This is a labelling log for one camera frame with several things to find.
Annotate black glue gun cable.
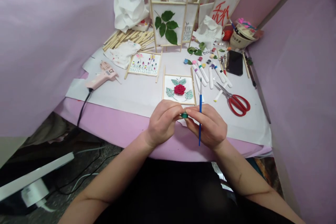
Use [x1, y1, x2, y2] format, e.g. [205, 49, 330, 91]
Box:
[76, 88, 94, 131]

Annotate pink hot glue gun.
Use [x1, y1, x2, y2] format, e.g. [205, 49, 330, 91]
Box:
[85, 60, 123, 91]

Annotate crumpled white plastic bag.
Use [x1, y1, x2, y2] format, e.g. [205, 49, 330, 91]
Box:
[113, 0, 150, 33]

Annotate person's body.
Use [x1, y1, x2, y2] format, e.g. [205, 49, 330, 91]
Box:
[86, 155, 291, 224]

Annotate rose picture wooden frame panel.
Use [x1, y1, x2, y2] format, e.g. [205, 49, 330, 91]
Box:
[161, 65, 197, 107]

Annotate pink tablecloth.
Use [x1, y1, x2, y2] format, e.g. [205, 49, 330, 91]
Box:
[53, 71, 274, 163]

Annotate paint-stained white cloth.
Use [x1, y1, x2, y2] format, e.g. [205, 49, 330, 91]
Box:
[103, 39, 142, 70]

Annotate pile of wooden sticks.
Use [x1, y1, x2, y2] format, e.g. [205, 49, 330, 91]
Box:
[102, 29, 156, 53]

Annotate black smartphone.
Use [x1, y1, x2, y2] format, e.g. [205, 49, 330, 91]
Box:
[225, 49, 244, 77]

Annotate scattered coloured paint pots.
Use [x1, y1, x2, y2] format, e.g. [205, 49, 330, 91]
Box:
[183, 47, 219, 69]

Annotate person's right hand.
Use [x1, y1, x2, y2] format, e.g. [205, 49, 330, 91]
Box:
[185, 103, 229, 152]

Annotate meadow flowers wooden frame panel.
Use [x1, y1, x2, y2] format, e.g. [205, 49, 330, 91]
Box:
[124, 50, 163, 84]

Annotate blue thin paintbrush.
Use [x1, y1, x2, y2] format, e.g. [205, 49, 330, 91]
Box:
[198, 78, 203, 147]

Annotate green leaf sprig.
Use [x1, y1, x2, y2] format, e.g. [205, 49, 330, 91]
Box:
[187, 41, 207, 57]

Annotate dark thin pencil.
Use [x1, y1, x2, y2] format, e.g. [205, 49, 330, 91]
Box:
[246, 55, 258, 90]

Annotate white power strip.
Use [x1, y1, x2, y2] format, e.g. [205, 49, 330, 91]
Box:
[0, 151, 76, 201]

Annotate person's left hand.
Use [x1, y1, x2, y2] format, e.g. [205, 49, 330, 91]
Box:
[146, 100, 186, 149]

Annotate red character paper panel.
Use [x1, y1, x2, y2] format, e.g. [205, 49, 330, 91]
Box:
[206, 0, 254, 29]

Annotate pink paper flowers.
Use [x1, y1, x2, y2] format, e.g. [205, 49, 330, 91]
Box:
[234, 17, 265, 39]

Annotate row of white markers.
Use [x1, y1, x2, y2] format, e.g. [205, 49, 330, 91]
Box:
[191, 59, 234, 104]

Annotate green leaf lantern frame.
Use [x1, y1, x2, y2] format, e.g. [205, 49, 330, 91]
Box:
[148, 0, 201, 53]

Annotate white plug adapter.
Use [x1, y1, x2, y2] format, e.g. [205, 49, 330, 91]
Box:
[20, 178, 57, 212]

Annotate beige paper cup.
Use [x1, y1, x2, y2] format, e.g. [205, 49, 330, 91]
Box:
[229, 23, 259, 50]

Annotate red handled scissors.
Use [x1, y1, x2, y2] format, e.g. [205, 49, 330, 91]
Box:
[215, 81, 251, 117]

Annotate large white paper sheet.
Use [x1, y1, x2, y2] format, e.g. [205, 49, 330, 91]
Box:
[64, 42, 273, 146]

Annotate crumpled white tissue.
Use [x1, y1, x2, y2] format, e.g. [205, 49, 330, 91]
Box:
[195, 15, 224, 49]

